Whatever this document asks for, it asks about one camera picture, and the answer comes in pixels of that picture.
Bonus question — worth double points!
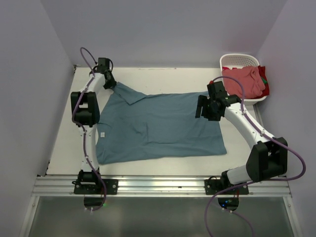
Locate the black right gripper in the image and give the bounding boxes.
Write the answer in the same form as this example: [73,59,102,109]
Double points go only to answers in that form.
[196,95,221,121]

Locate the teal blue t shirt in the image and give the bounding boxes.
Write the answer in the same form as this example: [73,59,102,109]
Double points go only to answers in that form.
[96,83,227,165]

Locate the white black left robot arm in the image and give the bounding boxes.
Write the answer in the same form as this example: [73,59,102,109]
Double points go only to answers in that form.
[70,70,116,194]

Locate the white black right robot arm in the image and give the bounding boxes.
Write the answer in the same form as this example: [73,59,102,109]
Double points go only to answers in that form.
[196,81,288,194]

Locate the white perforated laundry basket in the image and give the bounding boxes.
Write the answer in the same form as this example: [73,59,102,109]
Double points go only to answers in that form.
[219,53,268,106]

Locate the pink t shirt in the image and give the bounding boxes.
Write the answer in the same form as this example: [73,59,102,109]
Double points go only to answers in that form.
[222,66,265,99]

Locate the red green patterned cloth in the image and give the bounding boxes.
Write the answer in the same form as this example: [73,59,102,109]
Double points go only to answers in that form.
[257,66,270,99]

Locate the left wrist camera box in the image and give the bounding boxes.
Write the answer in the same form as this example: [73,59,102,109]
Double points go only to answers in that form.
[97,57,111,73]

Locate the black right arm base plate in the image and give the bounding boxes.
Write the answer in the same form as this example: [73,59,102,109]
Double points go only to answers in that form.
[204,176,249,195]

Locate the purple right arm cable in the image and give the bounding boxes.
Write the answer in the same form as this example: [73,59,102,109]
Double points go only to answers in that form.
[204,75,307,237]

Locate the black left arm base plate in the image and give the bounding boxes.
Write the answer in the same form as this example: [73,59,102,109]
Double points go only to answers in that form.
[72,173,119,195]

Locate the aluminium table edge rail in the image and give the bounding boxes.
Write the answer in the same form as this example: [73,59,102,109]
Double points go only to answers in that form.
[31,175,291,198]

